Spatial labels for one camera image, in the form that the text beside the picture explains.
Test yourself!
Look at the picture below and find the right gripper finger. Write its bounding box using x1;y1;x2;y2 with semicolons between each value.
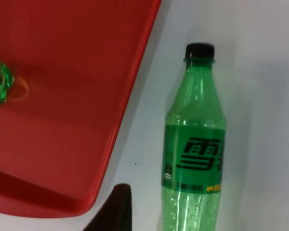
82;183;133;231

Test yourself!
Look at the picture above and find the red tray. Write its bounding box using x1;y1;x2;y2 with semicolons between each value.
0;0;162;219

